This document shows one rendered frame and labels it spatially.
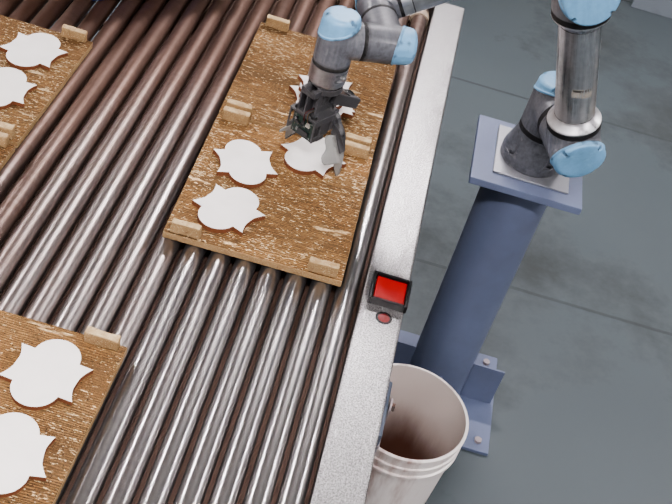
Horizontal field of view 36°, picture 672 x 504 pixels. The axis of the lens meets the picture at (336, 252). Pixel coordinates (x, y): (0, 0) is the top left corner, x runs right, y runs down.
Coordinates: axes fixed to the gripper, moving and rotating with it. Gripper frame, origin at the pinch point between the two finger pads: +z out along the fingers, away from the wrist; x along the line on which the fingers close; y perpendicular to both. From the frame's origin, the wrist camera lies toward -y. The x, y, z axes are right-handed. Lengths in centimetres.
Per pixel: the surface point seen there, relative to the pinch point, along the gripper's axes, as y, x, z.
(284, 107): -7.9, -16.2, 0.5
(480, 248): -45, 26, 32
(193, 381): 60, 29, 2
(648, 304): -146, 51, 94
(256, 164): 13.2, -4.2, -0.6
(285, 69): -19.2, -26.7, 0.5
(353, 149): -8.0, 4.3, -1.3
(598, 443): -78, 70, 94
